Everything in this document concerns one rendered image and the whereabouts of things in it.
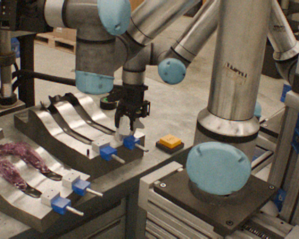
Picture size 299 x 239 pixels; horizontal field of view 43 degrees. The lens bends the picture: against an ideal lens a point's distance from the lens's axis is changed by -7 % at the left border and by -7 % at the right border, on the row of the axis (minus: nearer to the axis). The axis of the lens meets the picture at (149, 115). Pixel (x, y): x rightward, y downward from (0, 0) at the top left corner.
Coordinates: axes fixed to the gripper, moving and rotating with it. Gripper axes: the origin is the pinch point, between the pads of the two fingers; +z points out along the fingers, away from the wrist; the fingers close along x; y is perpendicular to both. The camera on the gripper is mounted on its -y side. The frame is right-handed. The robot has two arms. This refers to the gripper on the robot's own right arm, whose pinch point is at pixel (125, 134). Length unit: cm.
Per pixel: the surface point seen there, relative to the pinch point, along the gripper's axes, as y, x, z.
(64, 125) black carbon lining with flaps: -21.7, -10.2, 2.0
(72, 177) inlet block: 6.0, -28.3, 2.9
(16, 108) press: -69, -4, 14
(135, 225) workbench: 3.9, 4.5, 42.4
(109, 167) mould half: 2.0, -9.0, 8.9
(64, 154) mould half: -12.2, -17.8, 7.2
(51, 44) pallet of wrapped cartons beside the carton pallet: -363, 218, 86
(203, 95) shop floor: -127, 244, 91
